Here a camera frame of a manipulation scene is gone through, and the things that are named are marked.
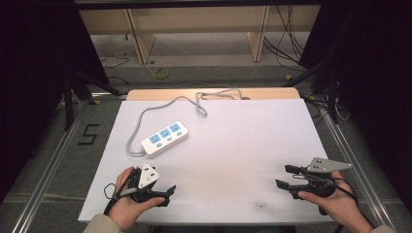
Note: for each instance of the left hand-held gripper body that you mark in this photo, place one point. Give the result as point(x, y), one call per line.
point(148, 176)

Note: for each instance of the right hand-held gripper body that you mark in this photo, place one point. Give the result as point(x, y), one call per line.
point(319, 181)

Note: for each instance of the person's right hand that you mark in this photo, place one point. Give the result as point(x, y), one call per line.
point(340, 204)

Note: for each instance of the person's left hand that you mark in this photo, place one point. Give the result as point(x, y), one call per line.
point(128, 210)

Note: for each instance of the white power strip blue sockets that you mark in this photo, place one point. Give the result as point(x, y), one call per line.
point(168, 139)

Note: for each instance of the white board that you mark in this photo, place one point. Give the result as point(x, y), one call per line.
point(233, 145)

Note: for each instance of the wooden table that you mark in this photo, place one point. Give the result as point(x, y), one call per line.
point(268, 93)

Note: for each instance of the black metal stand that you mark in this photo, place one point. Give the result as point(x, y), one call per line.
point(324, 74)
point(81, 87)

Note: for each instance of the black curtain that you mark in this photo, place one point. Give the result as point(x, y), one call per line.
point(375, 81)
point(32, 81)

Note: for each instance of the aluminium floor rail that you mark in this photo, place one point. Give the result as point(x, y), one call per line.
point(48, 168)
point(356, 161)

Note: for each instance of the beige wooden desk frame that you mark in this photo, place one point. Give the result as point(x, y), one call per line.
point(200, 19)

